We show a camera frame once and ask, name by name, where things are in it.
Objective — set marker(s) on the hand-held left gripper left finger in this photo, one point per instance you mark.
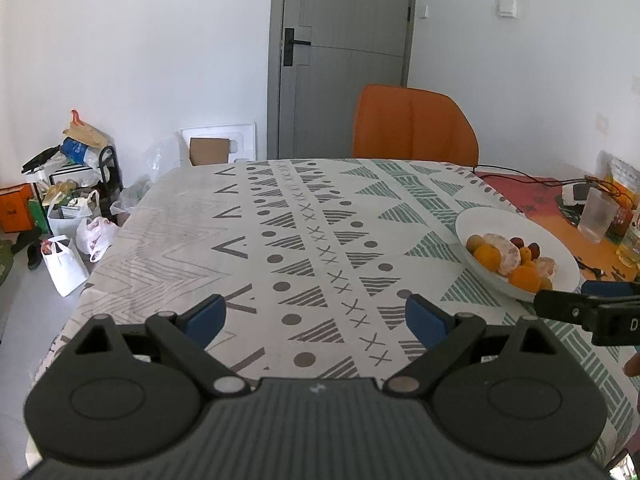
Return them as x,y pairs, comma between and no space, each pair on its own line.
205,320

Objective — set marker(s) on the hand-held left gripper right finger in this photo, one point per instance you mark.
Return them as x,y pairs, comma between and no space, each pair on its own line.
425,320

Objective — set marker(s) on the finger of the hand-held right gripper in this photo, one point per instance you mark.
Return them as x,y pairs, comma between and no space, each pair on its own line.
560,305
607,288

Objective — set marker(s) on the small yellow kumquat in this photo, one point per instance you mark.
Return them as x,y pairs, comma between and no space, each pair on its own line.
545,284

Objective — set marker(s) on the small peeled pomelo piece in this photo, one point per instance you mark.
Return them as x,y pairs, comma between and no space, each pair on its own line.
546,266

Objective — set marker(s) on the large orange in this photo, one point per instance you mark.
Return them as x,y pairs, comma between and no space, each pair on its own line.
524,279

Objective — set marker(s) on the small orange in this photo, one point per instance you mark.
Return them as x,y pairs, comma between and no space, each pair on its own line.
526,256

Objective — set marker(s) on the dark red round fruit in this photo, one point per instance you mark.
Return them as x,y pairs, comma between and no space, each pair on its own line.
534,249

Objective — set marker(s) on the large peeled pomelo segment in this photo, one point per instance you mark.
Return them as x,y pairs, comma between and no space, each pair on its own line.
506,256

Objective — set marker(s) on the medium orange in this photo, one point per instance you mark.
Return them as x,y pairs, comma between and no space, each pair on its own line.
487,256

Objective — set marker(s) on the yellow-green round fruit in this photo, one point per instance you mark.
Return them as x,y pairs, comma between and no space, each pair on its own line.
473,242

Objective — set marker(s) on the white plate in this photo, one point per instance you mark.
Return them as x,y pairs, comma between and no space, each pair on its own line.
492,222

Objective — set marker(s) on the person's right hand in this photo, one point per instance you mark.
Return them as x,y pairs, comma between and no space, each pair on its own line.
634,366

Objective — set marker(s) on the yellow liquid bottle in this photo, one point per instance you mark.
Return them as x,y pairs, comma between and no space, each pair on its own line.
631,242

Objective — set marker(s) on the clear plastic cup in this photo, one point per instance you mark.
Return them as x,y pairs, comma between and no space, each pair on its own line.
597,215

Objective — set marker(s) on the red orange cloth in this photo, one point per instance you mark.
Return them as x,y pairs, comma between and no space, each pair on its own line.
540,200

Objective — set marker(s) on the yellow snack packet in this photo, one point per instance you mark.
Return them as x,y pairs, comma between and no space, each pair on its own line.
622,180

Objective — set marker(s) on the white plastic shopping bag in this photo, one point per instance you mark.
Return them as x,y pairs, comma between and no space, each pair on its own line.
67,215
65,267
97,240

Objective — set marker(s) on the clear plastic bag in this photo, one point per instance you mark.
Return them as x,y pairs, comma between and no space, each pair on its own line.
162,157

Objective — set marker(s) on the brown cardboard box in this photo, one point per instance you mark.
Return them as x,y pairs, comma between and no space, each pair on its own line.
210,151

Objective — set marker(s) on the black metal rack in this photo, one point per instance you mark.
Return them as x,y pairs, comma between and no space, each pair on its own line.
110,180

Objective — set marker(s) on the black shoes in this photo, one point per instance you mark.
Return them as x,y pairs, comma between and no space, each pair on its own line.
30,250

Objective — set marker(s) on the orange chair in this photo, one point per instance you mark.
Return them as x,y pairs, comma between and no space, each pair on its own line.
415,125

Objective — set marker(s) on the blue white bag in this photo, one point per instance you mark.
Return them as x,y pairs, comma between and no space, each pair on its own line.
77,151

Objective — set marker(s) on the orange box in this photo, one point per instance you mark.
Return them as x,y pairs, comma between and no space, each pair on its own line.
17,207

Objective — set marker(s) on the grey door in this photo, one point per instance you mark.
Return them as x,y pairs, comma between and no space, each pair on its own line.
350,60

